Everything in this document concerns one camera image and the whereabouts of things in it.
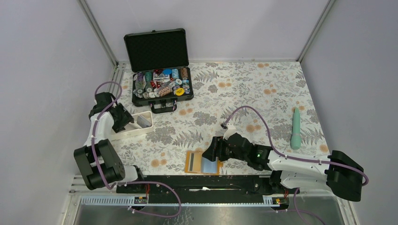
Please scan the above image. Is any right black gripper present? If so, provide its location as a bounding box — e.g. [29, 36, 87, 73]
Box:
[202, 136, 248, 162]

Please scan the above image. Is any white rectangular plastic tray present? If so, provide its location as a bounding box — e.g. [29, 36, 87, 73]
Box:
[110, 111, 154, 141]

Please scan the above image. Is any light blue card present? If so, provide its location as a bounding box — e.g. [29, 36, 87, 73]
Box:
[200, 157, 219, 174]

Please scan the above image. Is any orange leather card holder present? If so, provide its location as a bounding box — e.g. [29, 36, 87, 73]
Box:
[184, 151, 223, 175]

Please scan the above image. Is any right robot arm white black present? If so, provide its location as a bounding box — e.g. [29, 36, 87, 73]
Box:
[202, 133, 364, 202]

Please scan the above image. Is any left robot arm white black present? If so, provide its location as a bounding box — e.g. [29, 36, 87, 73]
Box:
[73, 92, 134, 190]

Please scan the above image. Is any floral patterned table mat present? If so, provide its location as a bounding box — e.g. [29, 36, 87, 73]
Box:
[113, 62, 329, 175]

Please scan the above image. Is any black poker chip case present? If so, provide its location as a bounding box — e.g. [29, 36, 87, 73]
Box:
[123, 28, 194, 114]

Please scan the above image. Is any mint green wand massager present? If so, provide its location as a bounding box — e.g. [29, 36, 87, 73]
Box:
[290, 108, 302, 150]

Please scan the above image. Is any yellow round chip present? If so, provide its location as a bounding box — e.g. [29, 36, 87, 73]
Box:
[174, 88, 185, 96]

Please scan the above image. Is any blue round chip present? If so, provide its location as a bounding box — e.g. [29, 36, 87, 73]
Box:
[162, 69, 172, 75]

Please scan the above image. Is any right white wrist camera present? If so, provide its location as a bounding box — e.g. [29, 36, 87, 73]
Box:
[221, 122, 237, 140]

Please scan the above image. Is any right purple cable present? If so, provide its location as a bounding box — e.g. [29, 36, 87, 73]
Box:
[220, 105, 370, 187]

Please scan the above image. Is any purple cable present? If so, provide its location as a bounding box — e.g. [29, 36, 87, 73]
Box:
[91, 81, 183, 218]
[220, 105, 370, 187]

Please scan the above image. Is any grey slotted cable duct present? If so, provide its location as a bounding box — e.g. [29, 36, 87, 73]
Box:
[80, 195, 280, 208]

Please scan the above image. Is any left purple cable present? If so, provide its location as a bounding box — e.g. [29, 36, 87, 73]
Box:
[91, 81, 183, 218]

